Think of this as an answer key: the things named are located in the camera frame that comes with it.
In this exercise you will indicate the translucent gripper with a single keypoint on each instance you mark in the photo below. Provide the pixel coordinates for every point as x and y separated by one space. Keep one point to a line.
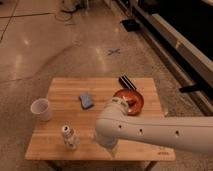
112 151

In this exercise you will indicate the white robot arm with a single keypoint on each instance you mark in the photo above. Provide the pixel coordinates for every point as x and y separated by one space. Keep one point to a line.
193 134

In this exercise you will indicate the wooden folding table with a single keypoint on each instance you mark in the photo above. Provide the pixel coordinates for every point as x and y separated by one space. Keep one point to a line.
46 143

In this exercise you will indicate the orange bowl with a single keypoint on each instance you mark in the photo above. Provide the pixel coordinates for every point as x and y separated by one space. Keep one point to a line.
134 99

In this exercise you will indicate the blue sponge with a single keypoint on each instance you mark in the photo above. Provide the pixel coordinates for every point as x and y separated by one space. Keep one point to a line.
86 100

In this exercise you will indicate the black rectangular remote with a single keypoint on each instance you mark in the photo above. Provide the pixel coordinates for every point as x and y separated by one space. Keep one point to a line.
126 83

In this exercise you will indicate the white plastic cup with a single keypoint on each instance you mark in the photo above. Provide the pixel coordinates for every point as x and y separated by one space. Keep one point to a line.
41 109

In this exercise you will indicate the black floor box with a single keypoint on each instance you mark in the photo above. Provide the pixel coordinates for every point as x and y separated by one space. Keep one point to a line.
130 25

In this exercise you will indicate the black bracket on rail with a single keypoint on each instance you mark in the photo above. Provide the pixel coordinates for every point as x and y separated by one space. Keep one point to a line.
191 88

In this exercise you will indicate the grey base with cables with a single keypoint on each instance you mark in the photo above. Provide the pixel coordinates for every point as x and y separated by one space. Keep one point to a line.
72 5

